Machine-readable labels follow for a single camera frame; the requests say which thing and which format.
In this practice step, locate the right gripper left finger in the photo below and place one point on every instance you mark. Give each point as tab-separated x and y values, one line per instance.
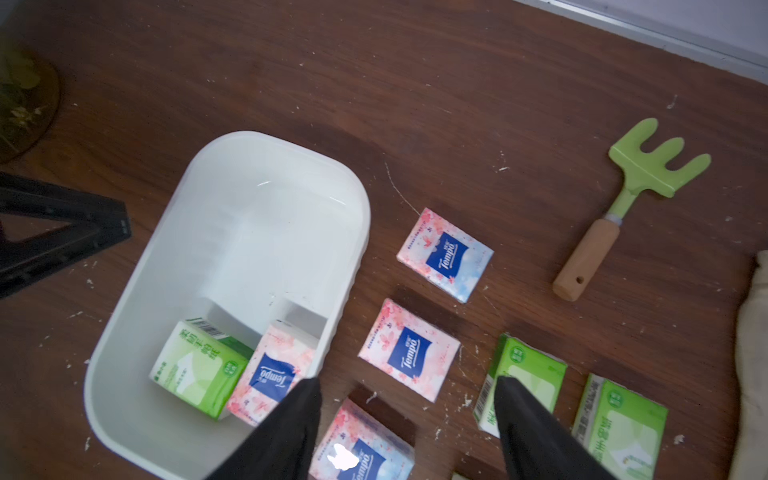
280	447

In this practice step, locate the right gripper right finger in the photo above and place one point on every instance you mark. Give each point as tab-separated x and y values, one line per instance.
534	444

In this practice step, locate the green toy rake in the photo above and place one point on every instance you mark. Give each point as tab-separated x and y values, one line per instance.
642	171

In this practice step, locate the beige work glove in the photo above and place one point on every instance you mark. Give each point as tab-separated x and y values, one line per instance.
750	454

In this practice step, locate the pink tissue pack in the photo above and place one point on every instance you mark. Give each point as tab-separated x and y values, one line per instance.
445	255
356	446
281	360
410	350

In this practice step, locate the artificial plant in vase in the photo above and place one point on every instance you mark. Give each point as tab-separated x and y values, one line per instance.
30	96

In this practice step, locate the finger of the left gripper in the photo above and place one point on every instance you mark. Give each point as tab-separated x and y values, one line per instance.
91	224

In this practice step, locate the white storage box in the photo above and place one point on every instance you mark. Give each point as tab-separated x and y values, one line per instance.
258	229

